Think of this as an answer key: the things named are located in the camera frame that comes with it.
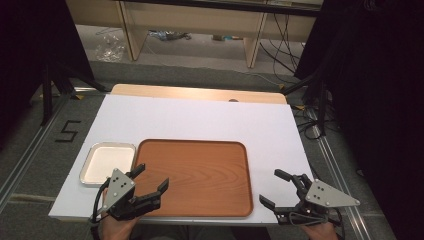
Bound black curtain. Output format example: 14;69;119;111
0;0;96;152
294;0;424;240

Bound clear plastic bag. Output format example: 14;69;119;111
94;32;126;64

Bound person's right hand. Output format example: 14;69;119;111
299;221;340;240

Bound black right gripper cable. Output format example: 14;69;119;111
328;206;346;240

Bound beige wooden desk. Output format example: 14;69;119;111
65;0;324;70

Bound person's left hand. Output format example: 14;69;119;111
100;188;142;240

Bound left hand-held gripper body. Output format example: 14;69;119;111
99;168;162;222

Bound small white metal tray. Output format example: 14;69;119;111
79;141;137;186

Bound black metal stand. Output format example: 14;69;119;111
39;61;111;127
281;75;329;137

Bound black hanging cables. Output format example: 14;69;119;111
259;13;305;76

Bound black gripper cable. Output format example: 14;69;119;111
328;206;346;240
88;177;112;240

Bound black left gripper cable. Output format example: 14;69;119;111
88;177;112;240

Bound brown wooden tray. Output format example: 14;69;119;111
132;138;254;218

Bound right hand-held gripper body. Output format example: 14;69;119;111
273;173;361;227

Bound white table cover board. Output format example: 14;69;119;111
48;93;315;225

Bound crumpled bluish plastic wrap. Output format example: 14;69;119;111
147;29;193;42

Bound metal floor rail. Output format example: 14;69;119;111
0;87;101;212
306;107;374;240

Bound black floor cables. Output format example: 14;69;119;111
293;105;327;141

